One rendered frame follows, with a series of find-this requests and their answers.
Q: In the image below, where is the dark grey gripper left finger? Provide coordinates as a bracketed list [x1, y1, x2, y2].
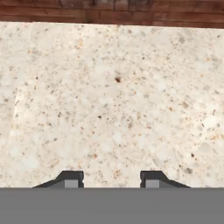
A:
[32, 170, 85, 189]

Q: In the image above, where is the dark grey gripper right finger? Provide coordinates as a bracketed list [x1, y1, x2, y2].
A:
[139, 170, 192, 189]

